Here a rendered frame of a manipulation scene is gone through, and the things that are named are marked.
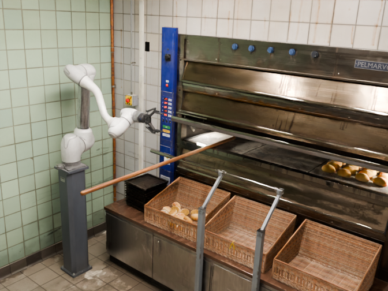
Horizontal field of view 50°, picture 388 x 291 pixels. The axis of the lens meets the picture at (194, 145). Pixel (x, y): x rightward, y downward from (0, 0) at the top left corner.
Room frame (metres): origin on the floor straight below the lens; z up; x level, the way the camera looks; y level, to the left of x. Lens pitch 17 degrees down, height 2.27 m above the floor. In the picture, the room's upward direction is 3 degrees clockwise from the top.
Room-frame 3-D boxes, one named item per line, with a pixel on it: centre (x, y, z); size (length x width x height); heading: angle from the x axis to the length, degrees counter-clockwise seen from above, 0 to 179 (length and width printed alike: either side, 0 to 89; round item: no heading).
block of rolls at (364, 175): (3.06, -1.32, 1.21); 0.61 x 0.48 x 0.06; 142
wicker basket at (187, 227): (3.21, 0.03, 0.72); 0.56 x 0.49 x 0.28; 54
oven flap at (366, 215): (3.06, -0.60, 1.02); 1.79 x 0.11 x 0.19; 52
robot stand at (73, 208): (3.31, 1.02, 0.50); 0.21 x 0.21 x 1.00; 51
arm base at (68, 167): (3.30, 1.04, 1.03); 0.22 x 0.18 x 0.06; 141
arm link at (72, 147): (3.32, 1.02, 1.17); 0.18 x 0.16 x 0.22; 165
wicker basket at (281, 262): (2.47, -0.92, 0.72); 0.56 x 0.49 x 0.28; 52
